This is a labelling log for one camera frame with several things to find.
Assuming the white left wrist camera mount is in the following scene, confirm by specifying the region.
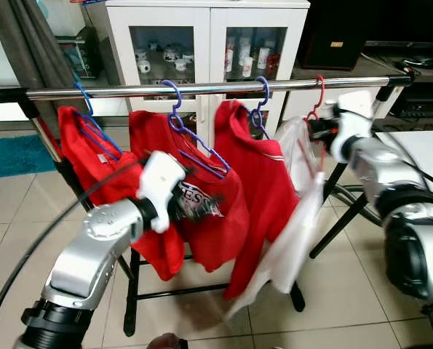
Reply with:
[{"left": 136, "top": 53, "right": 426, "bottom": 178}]
[{"left": 135, "top": 150, "right": 189, "bottom": 235}]

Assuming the plain red shirt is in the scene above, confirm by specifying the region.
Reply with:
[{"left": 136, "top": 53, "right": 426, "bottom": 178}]
[{"left": 57, "top": 105, "right": 188, "bottom": 282}]

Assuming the blue wire hanger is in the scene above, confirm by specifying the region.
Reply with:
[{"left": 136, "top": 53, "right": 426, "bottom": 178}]
[
  {"left": 72, "top": 80, "right": 124, "bottom": 164},
  {"left": 248, "top": 76, "right": 273, "bottom": 140},
  {"left": 160, "top": 78, "right": 232, "bottom": 180}
]

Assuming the white glass-door cabinet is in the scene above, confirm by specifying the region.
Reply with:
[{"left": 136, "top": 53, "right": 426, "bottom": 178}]
[{"left": 104, "top": 0, "right": 311, "bottom": 148}]

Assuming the black speaker gold badge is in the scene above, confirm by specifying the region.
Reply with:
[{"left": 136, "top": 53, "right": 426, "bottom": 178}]
[{"left": 298, "top": 0, "right": 368, "bottom": 72}]

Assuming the chrome and black clothes rack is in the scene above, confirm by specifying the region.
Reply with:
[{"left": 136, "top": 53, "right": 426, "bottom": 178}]
[{"left": 0, "top": 71, "right": 416, "bottom": 337}]

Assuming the white T-shirt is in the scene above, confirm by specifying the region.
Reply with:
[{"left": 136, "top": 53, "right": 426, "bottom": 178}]
[{"left": 226, "top": 116, "right": 327, "bottom": 322}]

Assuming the red shirt white print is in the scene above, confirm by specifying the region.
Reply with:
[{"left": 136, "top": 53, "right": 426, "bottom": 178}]
[{"left": 129, "top": 109, "right": 251, "bottom": 275}]

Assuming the red plastic hanger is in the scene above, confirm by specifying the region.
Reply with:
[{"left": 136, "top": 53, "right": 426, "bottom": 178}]
[{"left": 305, "top": 74, "right": 331, "bottom": 177}]

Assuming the grey curtain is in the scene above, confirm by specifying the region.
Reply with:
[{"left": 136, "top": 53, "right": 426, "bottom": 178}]
[{"left": 0, "top": 0, "right": 84, "bottom": 133}]

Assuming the red shirt white stripe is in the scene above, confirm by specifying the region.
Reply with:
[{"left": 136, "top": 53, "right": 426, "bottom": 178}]
[{"left": 214, "top": 100, "right": 302, "bottom": 300}]

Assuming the teal floor mat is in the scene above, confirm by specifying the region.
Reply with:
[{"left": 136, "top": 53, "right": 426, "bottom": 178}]
[{"left": 0, "top": 135, "right": 62, "bottom": 181}]

